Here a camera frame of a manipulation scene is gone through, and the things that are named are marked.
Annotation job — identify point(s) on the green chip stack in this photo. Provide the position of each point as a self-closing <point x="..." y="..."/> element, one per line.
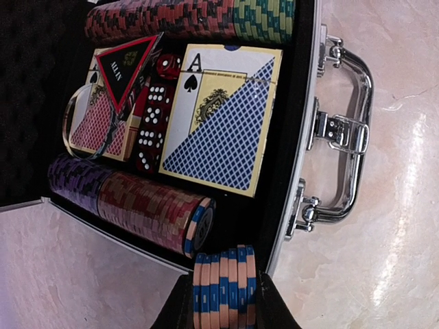
<point x="269" y="21"/>

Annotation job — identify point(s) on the right chip row in case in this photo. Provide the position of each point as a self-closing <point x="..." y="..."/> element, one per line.
<point x="120" y="21"/>

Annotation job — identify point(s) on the red translucent die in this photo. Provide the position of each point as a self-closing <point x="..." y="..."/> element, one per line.
<point x="150" y="139"/>
<point x="168" y="66"/>
<point x="147" y="161"/>
<point x="161" y="94"/>
<point x="155" y="117"/>

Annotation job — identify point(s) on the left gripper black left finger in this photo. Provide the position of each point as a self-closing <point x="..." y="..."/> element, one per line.
<point x="177" y="312"/>

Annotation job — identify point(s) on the left chip row in case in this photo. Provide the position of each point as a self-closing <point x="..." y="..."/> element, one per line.
<point x="167" y="216"/>

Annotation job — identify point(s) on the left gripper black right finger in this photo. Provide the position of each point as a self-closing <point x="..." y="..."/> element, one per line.
<point x="271" y="310"/>

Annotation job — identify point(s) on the red card deck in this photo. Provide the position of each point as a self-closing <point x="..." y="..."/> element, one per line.
<point x="123" y="142"/>

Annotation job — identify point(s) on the chip row in case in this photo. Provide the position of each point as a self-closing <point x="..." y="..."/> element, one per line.
<point x="167" y="216"/>
<point x="120" y="21"/>

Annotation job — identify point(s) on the aluminium poker case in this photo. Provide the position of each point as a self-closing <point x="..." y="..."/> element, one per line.
<point x="44" y="58"/>

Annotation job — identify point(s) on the blue white chip stack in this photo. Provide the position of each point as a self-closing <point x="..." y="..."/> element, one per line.
<point x="225" y="289"/>

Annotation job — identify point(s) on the black red triangular button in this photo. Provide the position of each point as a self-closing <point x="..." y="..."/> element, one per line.
<point x="120" y="66"/>

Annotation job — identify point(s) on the blue card deck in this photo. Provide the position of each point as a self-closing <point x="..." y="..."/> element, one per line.
<point x="220" y="116"/>

